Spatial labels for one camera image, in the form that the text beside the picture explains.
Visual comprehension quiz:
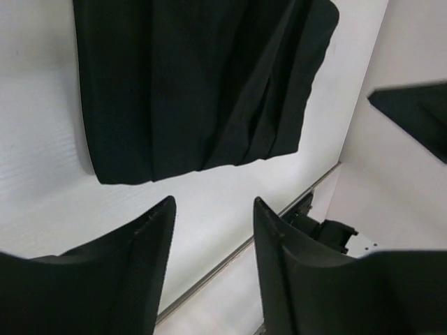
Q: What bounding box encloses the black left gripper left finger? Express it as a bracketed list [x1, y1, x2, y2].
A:
[1, 196, 176, 334]

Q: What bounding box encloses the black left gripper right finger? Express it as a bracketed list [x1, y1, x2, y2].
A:
[254, 198, 446, 334]

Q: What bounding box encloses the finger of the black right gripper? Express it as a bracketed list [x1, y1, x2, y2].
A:
[368, 81, 446, 163]

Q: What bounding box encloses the black pleated skirt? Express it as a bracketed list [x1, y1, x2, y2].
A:
[73, 0, 339, 185]

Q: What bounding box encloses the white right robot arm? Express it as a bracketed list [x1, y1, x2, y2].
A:
[291, 82, 446, 258]

